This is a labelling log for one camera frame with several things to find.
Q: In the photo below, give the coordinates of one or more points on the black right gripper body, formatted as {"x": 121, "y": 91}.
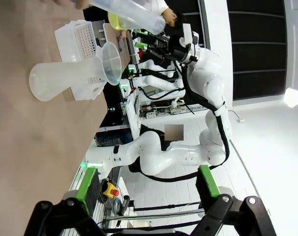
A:
{"x": 173, "y": 49}

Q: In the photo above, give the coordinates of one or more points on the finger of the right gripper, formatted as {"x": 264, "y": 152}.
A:
{"x": 142, "y": 33}
{"x": 141, "y": 45}

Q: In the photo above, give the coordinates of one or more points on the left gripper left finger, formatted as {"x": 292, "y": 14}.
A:
{"x": 89, "y": 191}

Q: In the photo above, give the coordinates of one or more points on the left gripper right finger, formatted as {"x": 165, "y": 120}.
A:
{"x": 207, "y": 186}

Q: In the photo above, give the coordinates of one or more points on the clear plastic beaker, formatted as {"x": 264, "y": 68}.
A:
{"x": 139, "y": 17}

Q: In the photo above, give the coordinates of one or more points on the clear plastic funnel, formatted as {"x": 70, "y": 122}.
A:
{"x": 112, "y": 64}

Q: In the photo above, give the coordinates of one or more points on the translucent plastic conical flask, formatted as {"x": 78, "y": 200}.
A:
{"x": 53, "y": 78}

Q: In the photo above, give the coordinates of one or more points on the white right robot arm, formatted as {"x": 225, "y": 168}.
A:
{"x": 212, "y": 86}

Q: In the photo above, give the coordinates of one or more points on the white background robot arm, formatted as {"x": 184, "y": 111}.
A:
{"x": 158, "y": 83}

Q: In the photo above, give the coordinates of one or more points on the person's right hand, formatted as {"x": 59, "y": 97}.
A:
{"x": 65, "y": 1}

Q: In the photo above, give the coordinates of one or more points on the yellow emergency stop button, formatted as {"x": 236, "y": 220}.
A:
{"x": 110, "y": 190}

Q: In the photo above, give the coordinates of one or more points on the person in white shirt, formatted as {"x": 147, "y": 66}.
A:
{"x": 163, "y": 9}

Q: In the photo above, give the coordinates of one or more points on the white perforated plastic basket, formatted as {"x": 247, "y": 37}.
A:
{"x": 85, "y": 39}

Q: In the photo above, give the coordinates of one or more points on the round white lamp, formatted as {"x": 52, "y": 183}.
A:
{"x": 292, "y": 97}

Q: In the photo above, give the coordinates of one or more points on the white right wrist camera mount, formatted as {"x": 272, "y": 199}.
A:
{"x": 186, "y": 33}

